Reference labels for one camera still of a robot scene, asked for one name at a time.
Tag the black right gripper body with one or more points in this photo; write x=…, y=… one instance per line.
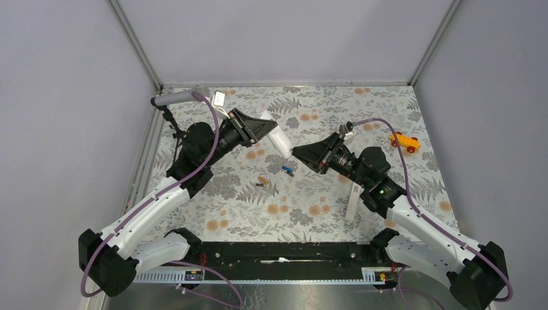
x=338, y=159

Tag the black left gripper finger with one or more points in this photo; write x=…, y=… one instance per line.
x=256, y=134
x=254, y=125

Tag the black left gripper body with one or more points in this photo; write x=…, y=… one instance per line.
x=229, y=138

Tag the white air conditioner remote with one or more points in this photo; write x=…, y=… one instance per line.
x=281, y=142

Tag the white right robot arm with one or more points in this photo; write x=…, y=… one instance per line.
x=476, y=274

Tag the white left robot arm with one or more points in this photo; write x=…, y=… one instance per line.
x=112, y=257

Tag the long white rectangular remote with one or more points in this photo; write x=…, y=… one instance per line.
x=351, y=209

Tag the floral patterned table mat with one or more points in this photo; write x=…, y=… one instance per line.
x=305, y=206

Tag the grey microphone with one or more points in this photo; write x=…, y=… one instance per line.
x=180, y=97

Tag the yellow toy car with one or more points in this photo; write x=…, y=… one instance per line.
x=411, y=145

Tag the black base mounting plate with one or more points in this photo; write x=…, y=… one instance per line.
x=224, y=255

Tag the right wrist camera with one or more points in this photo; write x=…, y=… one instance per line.
x=346, y=131

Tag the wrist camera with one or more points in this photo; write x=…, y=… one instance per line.
x=218, y=99
x=346, y=131

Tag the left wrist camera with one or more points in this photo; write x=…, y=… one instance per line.
x=218, y=99

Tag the slotted cable duct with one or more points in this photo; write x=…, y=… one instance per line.
x=265, y=274

